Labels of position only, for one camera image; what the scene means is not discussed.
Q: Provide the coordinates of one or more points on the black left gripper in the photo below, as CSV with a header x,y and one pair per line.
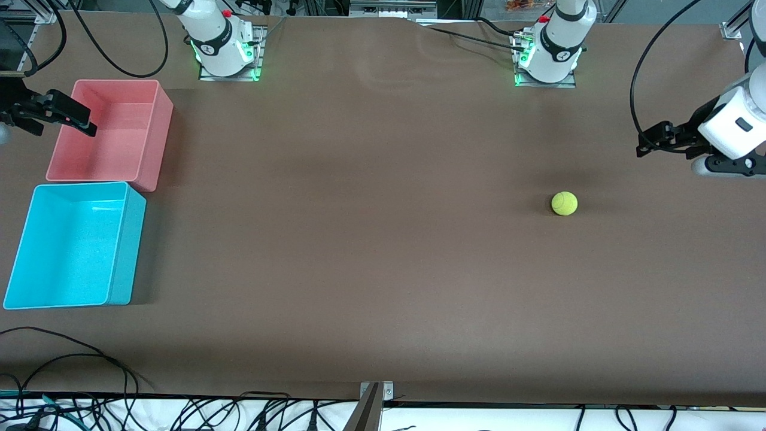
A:
x,y
696,124

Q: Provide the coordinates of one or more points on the orange object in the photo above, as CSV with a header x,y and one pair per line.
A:
x,y
520,6

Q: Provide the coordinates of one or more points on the metal clamp bracket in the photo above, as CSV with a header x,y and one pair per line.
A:
x,y
388,392

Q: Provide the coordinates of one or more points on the black power plug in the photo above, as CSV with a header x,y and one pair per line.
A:
x,y
312,422
261,422

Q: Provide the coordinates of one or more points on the yellow-green tennis ball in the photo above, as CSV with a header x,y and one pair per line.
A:
x,y
564,203

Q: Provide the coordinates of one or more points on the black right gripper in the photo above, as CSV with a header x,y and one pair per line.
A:
x,y
13,97

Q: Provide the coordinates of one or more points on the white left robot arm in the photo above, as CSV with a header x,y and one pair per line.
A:
x,y
559,42

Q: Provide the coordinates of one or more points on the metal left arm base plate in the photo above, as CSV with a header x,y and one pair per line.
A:
x,y
547,85

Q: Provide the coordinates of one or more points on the aluminium profile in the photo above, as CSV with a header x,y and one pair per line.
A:
x,y
731,29

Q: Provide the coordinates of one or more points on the pink plastic bin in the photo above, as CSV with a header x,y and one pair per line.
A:
x,y
114,149

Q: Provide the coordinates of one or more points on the grey metal bar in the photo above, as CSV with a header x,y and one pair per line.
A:
x,y
366,413

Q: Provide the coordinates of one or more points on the grey metal device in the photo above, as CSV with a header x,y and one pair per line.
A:
x,y
392,9

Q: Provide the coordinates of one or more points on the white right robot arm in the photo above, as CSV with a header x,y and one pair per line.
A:
x,y
212,36

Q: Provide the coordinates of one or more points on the blue plastic bin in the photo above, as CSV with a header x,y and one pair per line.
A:
x,y
66,257

